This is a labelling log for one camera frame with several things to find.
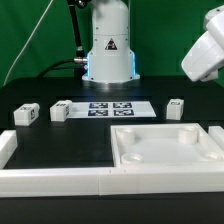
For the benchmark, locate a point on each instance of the white square tabletop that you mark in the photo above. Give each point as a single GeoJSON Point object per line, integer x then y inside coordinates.
{"type": "Point", "coordinates": [163, 144]}

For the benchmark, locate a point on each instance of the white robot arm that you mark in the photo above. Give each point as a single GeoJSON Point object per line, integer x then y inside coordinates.
{"type": "Point", "coordinates": [155, 36]}

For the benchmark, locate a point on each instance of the white U-shaped fence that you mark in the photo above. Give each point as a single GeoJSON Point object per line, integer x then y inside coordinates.
{"type": "Point", "coordinates": [205, 177]}

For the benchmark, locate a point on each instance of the white paper with fiducial markers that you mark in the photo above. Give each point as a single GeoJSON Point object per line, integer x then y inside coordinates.
{"type": "Point", "coordinates": [126, 109]}

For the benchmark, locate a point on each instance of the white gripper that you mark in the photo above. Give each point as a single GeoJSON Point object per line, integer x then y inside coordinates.
{"type": "Point", "coordinates": [206, 56]}

